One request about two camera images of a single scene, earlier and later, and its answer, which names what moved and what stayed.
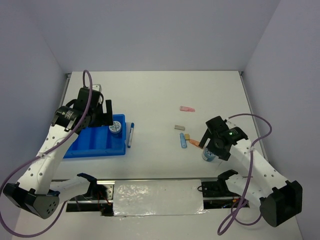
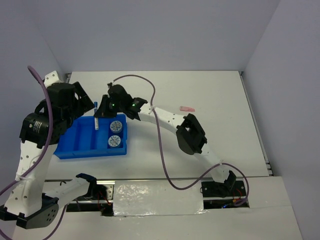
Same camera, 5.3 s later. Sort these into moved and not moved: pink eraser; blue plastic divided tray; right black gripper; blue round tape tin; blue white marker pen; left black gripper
Moved: blue white marker pen; left black gripper; right black gripper
Not moved: blue round tape tin; pink eraser; blue plastic divided tray
